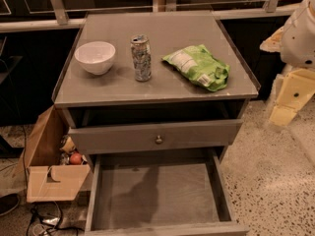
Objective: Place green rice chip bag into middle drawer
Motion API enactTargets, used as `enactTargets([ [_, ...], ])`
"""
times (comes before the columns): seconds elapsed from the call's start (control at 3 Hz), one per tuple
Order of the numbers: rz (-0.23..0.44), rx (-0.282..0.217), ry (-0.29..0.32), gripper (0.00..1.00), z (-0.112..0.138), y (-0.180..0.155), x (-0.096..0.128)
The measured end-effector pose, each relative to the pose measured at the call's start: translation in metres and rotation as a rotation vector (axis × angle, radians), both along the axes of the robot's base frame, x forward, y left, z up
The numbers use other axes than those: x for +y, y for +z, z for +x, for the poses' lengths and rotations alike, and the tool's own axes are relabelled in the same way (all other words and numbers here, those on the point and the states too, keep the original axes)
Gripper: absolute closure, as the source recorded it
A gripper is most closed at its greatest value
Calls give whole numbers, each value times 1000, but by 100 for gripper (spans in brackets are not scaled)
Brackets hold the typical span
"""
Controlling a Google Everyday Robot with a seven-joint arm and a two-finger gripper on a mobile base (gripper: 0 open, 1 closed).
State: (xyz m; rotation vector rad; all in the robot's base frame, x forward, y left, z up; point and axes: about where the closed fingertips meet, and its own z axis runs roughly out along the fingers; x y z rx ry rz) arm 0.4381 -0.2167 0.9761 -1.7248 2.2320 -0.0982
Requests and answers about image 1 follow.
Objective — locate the white ceramic bowl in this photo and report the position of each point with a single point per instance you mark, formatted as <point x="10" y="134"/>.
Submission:
<point x="96" y="57"/>

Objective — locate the brown cardboard box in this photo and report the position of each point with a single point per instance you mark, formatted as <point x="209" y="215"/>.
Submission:
<point x="49" y="181"/>

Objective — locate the open grey middle drawer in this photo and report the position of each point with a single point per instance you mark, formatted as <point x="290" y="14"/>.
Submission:
<point x="160" y="193"/>

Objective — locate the grey top drawer with knob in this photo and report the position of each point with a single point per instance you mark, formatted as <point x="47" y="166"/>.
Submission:
<point x="128" y="138"/>

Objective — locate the tan item in box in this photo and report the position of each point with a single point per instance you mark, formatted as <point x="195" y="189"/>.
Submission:
<point x="67" y="145"/>

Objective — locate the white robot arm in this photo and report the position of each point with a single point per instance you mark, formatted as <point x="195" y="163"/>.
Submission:
<point x="295" y="41"/>

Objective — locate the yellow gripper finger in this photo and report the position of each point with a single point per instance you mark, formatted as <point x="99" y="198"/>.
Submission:
<point x="273" y="42"/>
<point x="297" y="89"/>

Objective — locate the green rice chip bag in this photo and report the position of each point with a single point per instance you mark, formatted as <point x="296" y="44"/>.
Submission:
<point x="198" y="65"/>

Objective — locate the red apple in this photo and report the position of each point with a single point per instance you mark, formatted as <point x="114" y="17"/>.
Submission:
<point x="76" y="159"/>

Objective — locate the grey drawer cabinet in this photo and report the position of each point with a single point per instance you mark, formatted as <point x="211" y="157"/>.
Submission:
<point x="116" y="98"/>

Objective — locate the patterned drink can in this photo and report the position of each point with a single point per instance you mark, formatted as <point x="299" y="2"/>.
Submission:
<point x="141" y="55"/>

